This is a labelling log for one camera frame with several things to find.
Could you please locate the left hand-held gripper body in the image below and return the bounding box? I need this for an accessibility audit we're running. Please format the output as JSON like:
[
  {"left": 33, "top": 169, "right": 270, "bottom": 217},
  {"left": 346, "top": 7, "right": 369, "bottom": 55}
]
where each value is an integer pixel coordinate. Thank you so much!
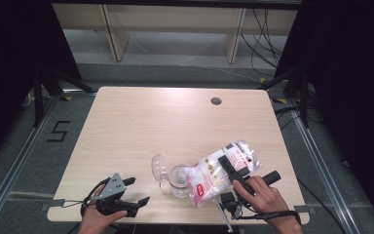
[{"left": 95, "top": 173, "right": 140, "bottom": 218}]

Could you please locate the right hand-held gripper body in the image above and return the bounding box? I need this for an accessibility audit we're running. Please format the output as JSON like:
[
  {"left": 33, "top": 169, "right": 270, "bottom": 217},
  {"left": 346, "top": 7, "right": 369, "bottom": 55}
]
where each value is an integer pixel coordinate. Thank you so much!
[{"left": 213, "top": 170, "right": 281, "bottom": 234}]

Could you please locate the red and white pouch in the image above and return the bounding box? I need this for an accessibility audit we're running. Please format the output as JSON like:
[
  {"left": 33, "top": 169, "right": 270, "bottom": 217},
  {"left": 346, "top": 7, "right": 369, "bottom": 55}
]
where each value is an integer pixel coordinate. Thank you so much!
[{"left": 184, "top": 139, "right": 263, "bottom": 208}]

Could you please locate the clear glass jar with lid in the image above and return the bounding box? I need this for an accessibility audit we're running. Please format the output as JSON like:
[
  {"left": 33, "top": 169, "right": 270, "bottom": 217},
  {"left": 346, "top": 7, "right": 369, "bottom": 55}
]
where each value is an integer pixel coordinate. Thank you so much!
[{"left": 150, "top": 153, "right": 194, "bottom": 199}]

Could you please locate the person's right hand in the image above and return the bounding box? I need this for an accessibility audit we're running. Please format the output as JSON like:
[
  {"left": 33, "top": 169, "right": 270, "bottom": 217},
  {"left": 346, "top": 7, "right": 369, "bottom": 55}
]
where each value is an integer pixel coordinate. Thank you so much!
[{"left": 233, "top": 175, "right": 298, "bottom": 228}]

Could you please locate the person's left hand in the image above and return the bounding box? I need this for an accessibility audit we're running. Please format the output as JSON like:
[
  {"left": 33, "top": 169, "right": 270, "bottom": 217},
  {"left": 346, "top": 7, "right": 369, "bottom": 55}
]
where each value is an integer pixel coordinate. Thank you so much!
[{"left": 77, "top": 184, "right": 130, "bottom": 234}]

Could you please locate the grey tape strip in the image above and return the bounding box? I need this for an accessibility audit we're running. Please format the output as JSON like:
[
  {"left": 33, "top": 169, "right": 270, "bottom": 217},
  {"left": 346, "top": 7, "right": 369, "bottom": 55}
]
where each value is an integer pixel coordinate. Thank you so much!
[
  {"left": 48, "top": 198, "right": 66, "bottom": 208},
  {"left": 293, "top": 205, "right": 316, "bottom": 215}
]

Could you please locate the black tape floor marking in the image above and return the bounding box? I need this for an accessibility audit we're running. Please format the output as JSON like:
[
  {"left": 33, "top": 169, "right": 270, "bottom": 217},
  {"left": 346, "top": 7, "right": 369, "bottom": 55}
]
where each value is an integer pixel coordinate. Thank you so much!
[{"left": 47, "top": 120, "right": 71, "bottom": 143}]

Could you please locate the black metal stand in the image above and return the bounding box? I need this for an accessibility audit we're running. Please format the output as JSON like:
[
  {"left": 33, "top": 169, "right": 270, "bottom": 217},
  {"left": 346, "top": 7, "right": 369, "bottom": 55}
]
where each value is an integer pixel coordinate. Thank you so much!
[
  {"left": 259, "top": 64, "right": 311, "bottom": 128},
  {"left": 32, "top": 62, "right": 95, "bottom": 128}
]

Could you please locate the dark curtain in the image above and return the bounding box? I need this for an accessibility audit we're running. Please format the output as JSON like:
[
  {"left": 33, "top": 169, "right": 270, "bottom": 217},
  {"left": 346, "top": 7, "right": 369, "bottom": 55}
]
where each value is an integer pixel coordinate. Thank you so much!
[
  {"left": 274, "top": 0, "right": 374, "bottom": 234},
  {"left": 0, "top": 0, "right": 82, "bottom": 167}
]

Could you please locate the beige wooden shelf unit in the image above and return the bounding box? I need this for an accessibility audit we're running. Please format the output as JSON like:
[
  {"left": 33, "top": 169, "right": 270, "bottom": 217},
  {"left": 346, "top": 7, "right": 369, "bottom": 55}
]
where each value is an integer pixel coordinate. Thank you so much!
[{"left": 52, "top": 3, "right": 298, "bottom": 64}]

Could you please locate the left hand-held gripper cable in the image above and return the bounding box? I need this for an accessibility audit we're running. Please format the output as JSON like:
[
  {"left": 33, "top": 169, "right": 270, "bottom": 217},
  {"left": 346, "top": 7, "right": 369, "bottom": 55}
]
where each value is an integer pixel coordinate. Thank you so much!
[{"left": 79, "top": 177, "right": 111, "bottom": 218}]

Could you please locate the metal floor rail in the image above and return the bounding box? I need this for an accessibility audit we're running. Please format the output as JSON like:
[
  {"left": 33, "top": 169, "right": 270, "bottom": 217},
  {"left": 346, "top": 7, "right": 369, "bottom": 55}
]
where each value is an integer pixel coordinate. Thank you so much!
[
  {"left": 286, "top": 100, "right": 358, "bottom": 234},
  {"left": 0, "top": 94, "right": 61, "bottom": 228}
]

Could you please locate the black floor cable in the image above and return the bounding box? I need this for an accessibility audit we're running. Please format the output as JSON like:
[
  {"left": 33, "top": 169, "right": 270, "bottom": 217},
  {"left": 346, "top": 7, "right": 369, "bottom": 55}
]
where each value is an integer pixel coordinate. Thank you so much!
[{"left": 296, "top": 178, "right": 349, "bottom": 234}]

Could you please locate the thin white floor cable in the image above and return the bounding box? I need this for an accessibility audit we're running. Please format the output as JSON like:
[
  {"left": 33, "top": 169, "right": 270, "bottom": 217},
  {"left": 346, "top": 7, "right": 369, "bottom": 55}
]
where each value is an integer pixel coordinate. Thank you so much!
[{"left": 130, "top": 35, "right": 262, "bottom": 82}]

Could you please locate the bundle of black hanging cables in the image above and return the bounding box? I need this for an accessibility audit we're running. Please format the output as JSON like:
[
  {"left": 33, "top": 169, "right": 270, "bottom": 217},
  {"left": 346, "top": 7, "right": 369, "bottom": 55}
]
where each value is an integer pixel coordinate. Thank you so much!
[{"left": 240, "top": 8, "right": 283, "bottom": 77}]

